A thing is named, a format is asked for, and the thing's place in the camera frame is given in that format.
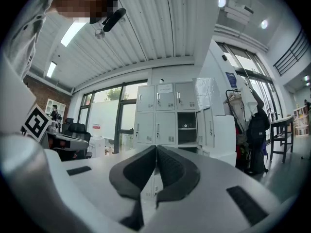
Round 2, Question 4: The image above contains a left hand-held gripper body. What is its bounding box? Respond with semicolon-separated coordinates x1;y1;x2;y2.
21;103;89;152

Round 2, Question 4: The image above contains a white-top black-legged table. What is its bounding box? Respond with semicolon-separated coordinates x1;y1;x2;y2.
269;115;295;164

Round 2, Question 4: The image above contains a grey metal locker cabinet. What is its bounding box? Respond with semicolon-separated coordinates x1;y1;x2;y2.
134;81;198;201

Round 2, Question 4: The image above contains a long ceiling light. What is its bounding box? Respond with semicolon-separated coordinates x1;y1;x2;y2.
60;20;88;47
46;61;57;79

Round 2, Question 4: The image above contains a black office chair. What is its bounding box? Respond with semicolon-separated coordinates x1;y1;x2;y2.
62;117;93;160

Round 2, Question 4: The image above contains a grey sweatshirt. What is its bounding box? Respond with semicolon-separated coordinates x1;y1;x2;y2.
4;0;63;79

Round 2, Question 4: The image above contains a black balcony railing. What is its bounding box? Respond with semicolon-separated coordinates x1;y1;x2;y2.
273;28;311;77

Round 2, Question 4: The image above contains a person's head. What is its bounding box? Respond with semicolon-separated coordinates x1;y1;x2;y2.
50;0;121;24

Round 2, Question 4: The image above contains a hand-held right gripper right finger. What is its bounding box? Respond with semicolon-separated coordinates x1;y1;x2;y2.
155;145;201;208

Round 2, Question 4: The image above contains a large white carton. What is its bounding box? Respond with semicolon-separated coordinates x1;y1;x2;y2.
213;115;238;167

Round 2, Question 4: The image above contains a large glass window doorway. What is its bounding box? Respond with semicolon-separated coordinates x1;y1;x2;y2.
216;42;285;143

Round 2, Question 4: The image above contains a reflective wall panel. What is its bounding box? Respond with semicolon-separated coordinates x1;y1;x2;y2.
195;77;216;109

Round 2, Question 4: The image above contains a white ceiling-mounted unit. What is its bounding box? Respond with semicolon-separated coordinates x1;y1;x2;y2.
223;0;255;25

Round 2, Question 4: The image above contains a black-framed window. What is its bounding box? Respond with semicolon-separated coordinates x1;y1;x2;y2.
77;80;149;155

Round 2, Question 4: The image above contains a white bookshelf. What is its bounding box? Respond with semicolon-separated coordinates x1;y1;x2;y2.
45;98;67;121

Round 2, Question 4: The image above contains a wooden shelf rack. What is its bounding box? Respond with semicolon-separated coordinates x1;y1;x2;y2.
293;105;311;137

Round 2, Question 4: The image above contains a white paper notice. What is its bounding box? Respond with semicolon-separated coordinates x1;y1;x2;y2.
157;83;174;94

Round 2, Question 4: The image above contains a black head-worn camera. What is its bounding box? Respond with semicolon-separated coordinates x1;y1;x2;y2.
102;8;127;33

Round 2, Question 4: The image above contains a white cardboard carton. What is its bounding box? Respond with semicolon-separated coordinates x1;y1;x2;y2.
88;136;105;159

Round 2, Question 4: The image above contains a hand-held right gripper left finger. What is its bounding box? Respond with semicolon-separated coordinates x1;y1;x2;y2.
108;145;156;232

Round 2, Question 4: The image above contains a blue wall poster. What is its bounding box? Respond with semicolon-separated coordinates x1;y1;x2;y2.
225;72;238;89

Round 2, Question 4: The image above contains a white hanging garment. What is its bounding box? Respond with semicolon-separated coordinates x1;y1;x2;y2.
237;75;259;117

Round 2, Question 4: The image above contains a grey metal locker door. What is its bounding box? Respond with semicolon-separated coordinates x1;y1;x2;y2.
197;146;211;158
196;107;216;148

